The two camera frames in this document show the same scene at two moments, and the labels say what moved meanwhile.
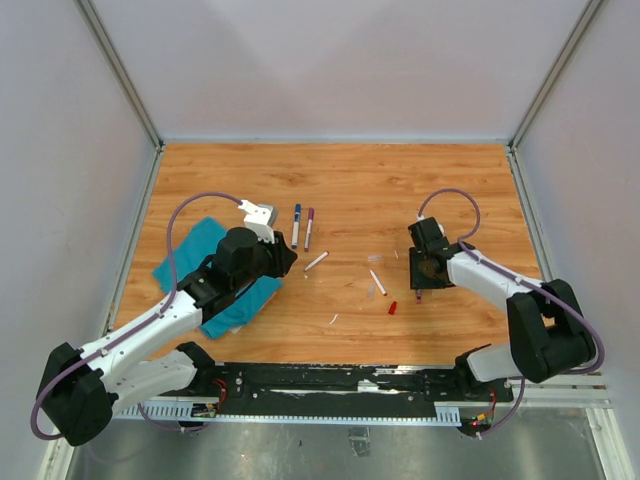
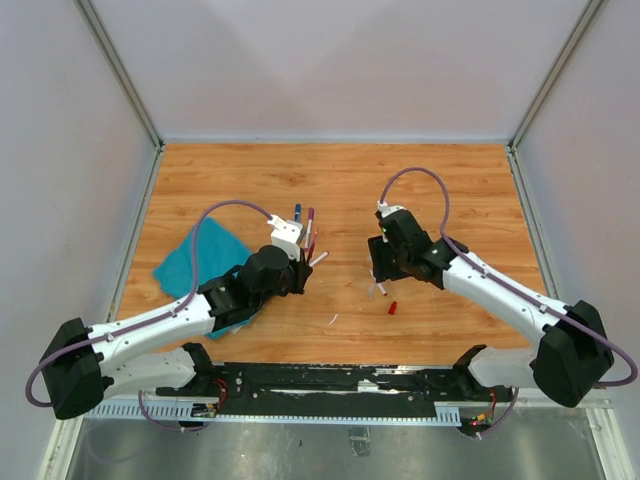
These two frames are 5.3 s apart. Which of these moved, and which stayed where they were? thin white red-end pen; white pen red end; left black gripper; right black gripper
Moved: right black gripper; left black gripper
Stayed: thin white red-end pen; white pen red end
